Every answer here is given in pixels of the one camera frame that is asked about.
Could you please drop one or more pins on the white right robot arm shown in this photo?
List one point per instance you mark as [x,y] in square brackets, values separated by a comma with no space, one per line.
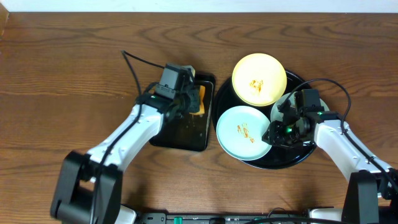
[372,183]

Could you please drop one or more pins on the light blue plate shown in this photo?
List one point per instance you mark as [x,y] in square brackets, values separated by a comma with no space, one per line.
[239,132]

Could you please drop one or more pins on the black rectangular tray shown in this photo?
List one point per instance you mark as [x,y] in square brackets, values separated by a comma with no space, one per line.
[190,132]

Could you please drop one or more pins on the yellow plate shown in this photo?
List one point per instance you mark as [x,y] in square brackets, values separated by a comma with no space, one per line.
[259,79]

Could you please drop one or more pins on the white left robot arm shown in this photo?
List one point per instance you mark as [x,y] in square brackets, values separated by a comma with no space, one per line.
[89,185]

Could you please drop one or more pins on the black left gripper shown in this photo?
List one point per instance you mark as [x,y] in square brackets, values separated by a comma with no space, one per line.
[193,100]

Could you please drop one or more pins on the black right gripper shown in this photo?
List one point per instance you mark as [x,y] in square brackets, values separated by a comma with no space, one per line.
[275,139]

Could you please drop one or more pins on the black round tray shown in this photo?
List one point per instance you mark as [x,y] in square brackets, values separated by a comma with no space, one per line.
[277,157]

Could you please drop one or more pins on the orange green scrub sponge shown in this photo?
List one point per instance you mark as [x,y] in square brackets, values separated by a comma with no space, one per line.
[202,107]

